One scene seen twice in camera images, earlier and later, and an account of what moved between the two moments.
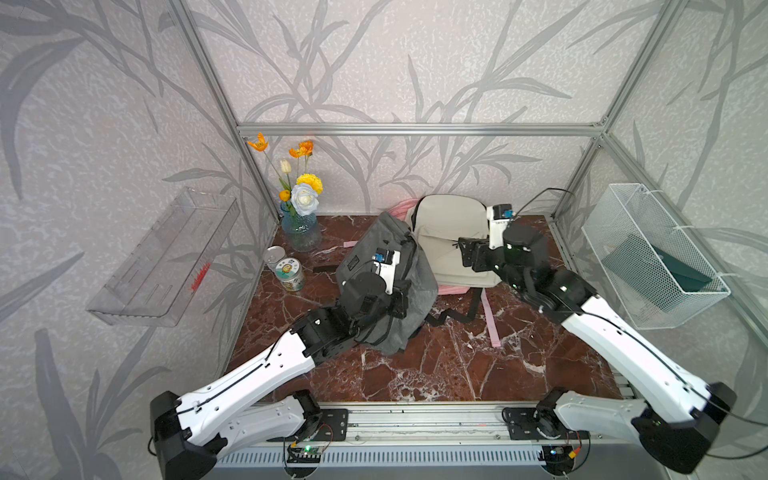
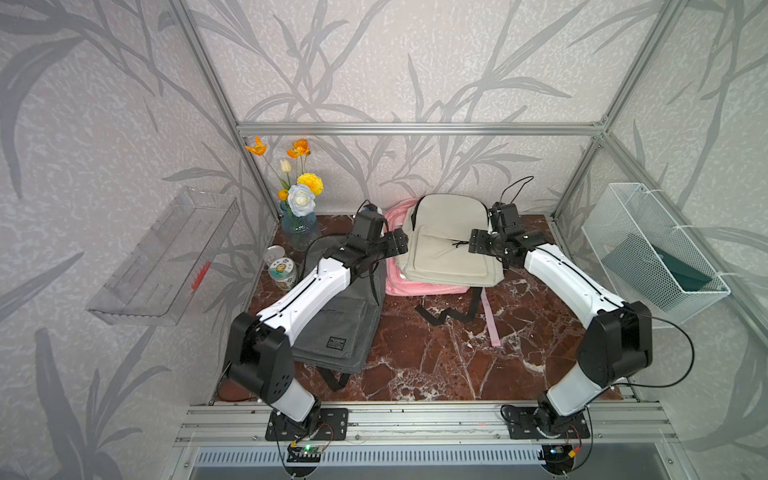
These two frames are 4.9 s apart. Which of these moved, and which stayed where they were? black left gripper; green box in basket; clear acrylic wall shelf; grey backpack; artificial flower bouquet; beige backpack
Moved: grey backpack; black left gripper
Stayed: artificial flower bouquet; clear acrylic wall shelf; green box in basket; beige backpack
